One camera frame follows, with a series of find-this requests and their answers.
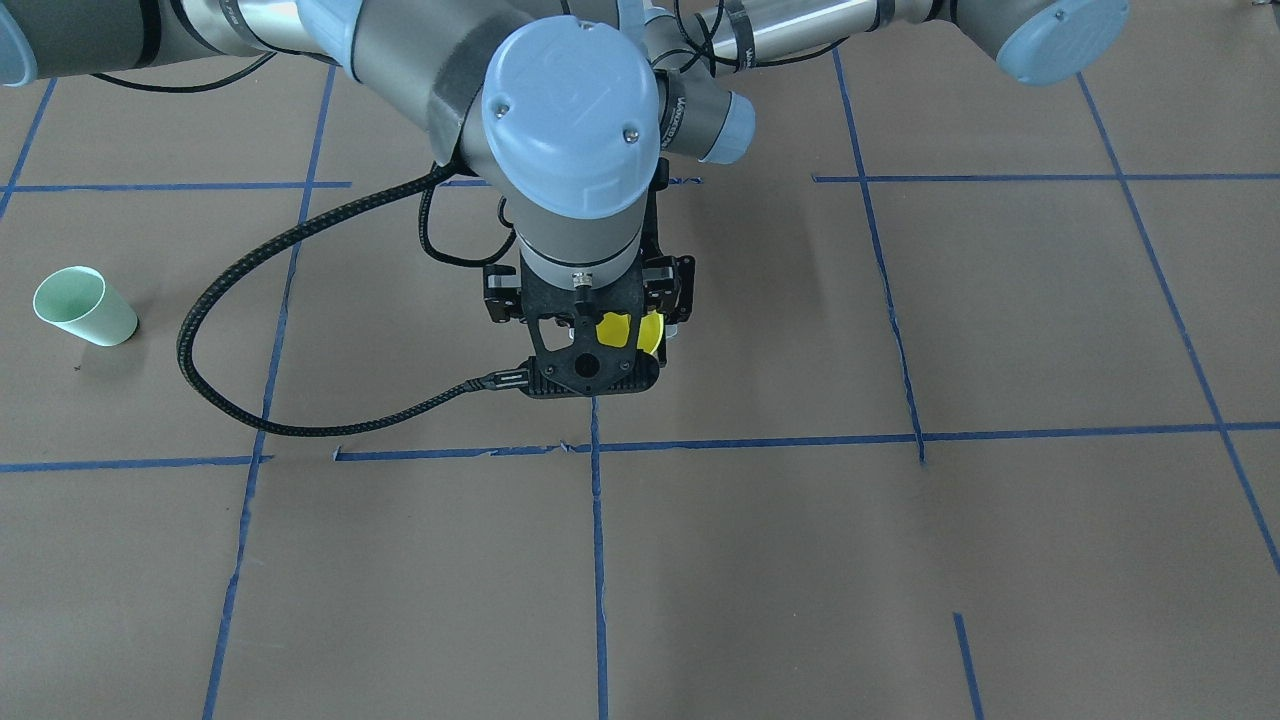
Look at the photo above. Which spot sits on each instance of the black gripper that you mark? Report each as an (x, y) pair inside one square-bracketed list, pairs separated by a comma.
[(503, 297)]

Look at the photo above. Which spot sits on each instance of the yellow plastic cup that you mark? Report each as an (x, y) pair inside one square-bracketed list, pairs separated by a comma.
[(614, 329)]

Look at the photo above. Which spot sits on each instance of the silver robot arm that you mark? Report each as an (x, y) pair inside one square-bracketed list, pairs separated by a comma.
[(565, 106), (1038, 43)]

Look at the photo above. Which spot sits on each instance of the green plastic cup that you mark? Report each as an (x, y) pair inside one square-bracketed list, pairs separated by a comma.
[(78, 300)]

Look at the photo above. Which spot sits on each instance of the brown paper table cover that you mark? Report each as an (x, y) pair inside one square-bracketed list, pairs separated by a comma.
[(976, 416)]

